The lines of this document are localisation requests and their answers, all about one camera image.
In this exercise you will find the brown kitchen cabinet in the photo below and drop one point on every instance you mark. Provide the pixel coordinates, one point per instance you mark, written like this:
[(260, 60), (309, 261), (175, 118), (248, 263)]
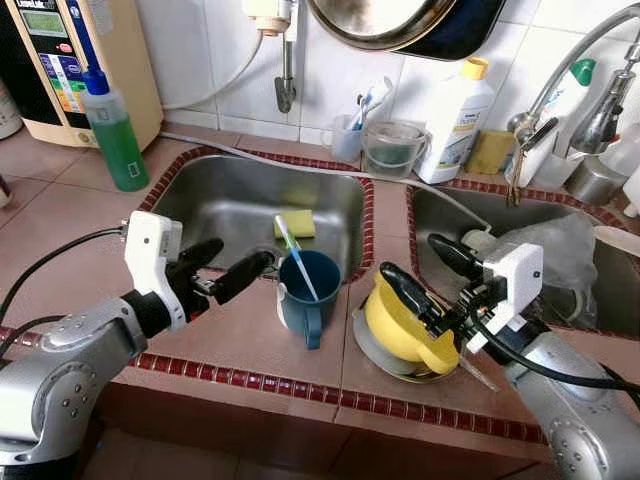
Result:
[(300, 445)]

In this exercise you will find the yellow plastic bowl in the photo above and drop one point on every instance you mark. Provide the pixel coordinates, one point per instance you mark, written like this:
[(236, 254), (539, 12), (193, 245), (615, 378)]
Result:
[(395, 330)]

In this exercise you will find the clear plastic toothbrush cup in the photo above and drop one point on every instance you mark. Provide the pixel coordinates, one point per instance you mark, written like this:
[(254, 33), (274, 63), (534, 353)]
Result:
[(345, 147)]

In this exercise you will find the translucent plastic container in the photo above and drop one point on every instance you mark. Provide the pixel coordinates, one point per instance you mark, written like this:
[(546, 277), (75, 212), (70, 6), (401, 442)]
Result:
[(622, 152)]

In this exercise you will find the dark blue mug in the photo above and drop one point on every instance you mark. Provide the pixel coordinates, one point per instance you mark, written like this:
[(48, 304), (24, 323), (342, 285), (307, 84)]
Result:
[(310, 310)]

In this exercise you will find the small steel cup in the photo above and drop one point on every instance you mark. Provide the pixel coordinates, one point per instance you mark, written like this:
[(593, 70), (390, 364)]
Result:
[(595, 182)]

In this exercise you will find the green liquid bottle blue cap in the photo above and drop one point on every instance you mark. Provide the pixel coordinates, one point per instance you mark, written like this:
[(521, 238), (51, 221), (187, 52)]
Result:
[(120, 150)]

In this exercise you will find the beige water ioniser appliance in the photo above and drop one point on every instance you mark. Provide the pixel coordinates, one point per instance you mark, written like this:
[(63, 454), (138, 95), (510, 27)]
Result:
[(125, 60)]

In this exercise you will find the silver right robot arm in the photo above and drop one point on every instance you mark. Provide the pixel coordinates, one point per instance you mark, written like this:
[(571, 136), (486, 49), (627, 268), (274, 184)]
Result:
[(570, 420)]

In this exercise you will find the clear plastic small bucket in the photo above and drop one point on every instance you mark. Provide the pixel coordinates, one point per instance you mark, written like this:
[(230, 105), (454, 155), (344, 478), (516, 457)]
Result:
[(395, 155)]

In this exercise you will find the white bottle green cap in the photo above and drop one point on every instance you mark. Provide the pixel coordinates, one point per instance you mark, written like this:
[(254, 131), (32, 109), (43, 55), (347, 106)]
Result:
[(562, 105)]

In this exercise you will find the bright yellow sponge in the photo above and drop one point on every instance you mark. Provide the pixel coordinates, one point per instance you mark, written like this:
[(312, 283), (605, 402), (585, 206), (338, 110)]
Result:
[(300, 225)]

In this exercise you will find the ochre scouring sponge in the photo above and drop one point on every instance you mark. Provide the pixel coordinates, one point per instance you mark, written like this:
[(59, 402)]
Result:
[(490, 152)]

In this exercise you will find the clear plastic bag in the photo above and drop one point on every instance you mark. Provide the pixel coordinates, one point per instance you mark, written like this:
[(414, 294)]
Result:
[(555, 250)]

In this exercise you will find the blue toothbrush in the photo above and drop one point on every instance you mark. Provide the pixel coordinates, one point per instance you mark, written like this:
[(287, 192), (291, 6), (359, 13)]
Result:
[(360, 108)]

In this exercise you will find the white jar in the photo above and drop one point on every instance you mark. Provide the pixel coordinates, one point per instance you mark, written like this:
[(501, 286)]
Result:
[(8, 110)]

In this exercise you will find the steel gooseneck faucet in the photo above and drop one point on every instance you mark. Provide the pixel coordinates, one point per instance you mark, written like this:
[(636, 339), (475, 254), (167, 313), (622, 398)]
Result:
[(600, 125)]

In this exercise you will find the hanging black pan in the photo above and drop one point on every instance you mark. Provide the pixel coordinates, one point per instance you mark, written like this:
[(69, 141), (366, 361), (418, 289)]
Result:
[(470, 30)]

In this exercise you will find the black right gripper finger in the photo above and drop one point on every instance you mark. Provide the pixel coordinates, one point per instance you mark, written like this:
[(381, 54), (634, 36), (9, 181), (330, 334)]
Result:
[(457, 257), (412, 297)]

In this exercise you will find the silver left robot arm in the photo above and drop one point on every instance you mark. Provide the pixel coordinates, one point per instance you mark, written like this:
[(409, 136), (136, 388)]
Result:
[(60, 370)]

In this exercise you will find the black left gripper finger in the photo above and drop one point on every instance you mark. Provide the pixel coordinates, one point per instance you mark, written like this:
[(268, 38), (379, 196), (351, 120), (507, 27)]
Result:
[(245, 275), (205, 252)]

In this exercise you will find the steel sink basin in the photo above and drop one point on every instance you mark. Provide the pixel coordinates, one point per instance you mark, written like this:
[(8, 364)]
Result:
[(450, 215), (230, 200)]

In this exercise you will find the shallow steel plate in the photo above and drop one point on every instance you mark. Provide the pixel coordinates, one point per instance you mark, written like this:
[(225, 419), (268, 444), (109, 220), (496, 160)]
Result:
[(362, 350)]

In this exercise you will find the white detergent bottle yellow cap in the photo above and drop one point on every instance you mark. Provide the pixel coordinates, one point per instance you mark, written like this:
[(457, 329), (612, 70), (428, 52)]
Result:
[(450, 130)]

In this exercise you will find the white green toothbrush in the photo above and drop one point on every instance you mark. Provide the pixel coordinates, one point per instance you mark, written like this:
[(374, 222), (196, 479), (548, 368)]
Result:
[(290, 248)]

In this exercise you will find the steel wall tap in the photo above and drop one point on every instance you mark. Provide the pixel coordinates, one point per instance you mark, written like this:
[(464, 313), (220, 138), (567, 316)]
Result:
[(287, 80)]

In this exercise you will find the hanging steel wok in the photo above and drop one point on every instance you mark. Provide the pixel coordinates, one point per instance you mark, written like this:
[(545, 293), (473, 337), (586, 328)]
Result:
[(380, 25)]

